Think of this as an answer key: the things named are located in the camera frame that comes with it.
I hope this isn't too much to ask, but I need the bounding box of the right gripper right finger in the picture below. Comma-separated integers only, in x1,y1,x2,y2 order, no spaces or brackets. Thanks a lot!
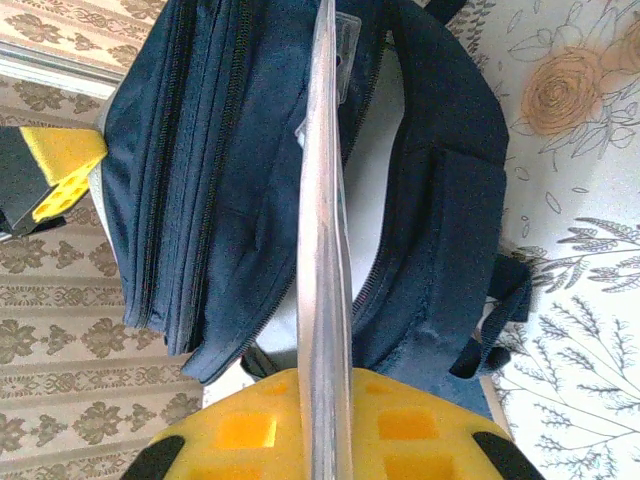
348,367,546,480

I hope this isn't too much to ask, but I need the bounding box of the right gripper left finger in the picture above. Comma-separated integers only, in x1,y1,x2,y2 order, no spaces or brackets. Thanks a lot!
122,368,312,480

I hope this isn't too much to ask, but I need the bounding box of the navy blue backpack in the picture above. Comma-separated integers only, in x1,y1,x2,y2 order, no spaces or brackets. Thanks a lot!
99,0,534,422

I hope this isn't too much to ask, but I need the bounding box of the transparent plastic folder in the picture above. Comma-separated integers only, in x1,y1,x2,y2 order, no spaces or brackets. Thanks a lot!
293,0,362,480

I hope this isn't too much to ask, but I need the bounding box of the aluminium corner post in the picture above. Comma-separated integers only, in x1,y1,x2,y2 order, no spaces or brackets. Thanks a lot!
0,39,122,100

